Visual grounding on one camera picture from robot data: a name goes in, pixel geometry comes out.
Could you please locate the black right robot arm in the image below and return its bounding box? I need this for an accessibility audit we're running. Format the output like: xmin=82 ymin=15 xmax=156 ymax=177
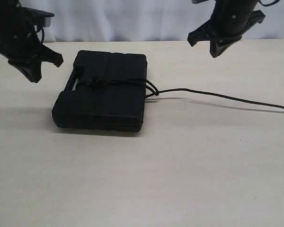
xmin=187 ymin=0 xmax=279 ymax=58

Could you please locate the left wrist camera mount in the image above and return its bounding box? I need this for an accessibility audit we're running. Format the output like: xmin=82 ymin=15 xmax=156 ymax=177
xmin=22 ymin=7 xmax=55 ymax=27

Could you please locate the white backdrop curtain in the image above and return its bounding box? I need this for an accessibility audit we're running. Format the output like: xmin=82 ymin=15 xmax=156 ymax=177
xmin=19 ymin=0 xmax=284 ymax=42

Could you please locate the black cord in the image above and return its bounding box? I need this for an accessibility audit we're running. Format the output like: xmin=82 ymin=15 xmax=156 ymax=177
xmin=77 ymin=77 xmax=284 ymax=111

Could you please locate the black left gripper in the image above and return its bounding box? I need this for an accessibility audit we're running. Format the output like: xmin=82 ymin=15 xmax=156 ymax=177
xmin=0 ymin=7 xmax=63 ymax=83

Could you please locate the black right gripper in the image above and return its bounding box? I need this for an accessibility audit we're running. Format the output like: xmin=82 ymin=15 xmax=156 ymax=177
xmin=187 ymin=0 xmax=266 ymax=58

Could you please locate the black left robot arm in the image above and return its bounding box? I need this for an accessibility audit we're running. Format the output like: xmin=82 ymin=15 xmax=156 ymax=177
xmin=0 ymin=0 xmax=63 ymax=83

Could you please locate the black plastic carrying case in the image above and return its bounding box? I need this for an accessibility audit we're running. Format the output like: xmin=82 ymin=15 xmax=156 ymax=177
xmin=52 ymin=50 xmax=147 ymax=132

